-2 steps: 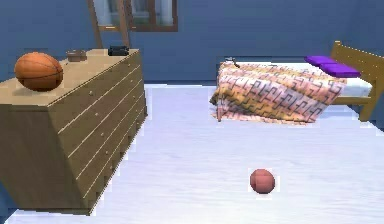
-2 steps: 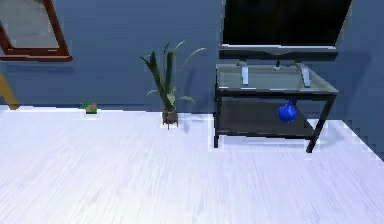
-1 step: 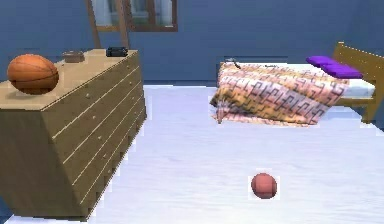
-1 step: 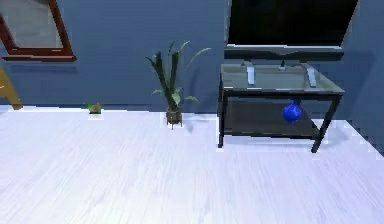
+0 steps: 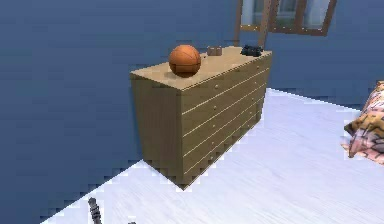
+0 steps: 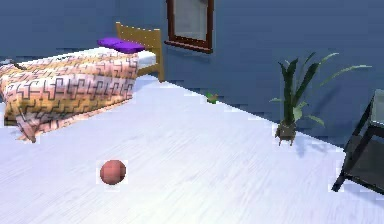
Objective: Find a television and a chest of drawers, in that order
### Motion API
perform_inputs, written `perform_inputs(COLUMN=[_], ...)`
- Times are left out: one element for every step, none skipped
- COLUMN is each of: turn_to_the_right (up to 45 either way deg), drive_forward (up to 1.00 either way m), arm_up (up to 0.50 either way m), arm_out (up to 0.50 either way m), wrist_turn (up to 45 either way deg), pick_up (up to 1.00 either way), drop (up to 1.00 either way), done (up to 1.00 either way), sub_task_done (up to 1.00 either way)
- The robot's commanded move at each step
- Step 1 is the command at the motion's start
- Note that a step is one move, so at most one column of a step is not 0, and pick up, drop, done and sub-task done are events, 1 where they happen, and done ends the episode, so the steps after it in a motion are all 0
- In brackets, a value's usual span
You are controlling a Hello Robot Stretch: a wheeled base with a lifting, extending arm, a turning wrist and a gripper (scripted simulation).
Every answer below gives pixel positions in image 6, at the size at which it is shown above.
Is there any small green object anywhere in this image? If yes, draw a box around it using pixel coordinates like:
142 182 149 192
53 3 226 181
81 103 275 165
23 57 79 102
205 92 220 105

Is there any brown framed window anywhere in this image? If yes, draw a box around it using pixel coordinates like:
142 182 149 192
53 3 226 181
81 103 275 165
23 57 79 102
164 0 215 54

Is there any purple pillow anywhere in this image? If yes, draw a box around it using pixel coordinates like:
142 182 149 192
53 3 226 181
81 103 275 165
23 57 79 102
113 41 146 55
97 36 125 48

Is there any reddish brown ball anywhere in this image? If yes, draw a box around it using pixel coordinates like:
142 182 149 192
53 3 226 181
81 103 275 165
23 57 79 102
99 159 127 186

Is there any green house plant in pot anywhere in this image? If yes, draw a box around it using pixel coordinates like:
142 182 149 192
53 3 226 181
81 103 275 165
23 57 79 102
269 51 373 147

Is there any wooden bed with patterned blanket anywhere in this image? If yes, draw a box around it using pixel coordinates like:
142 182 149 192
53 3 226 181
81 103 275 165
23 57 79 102
0 21 166 144

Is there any black side table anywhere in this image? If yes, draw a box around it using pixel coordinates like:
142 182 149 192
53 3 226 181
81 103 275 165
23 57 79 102
331 88 384 196

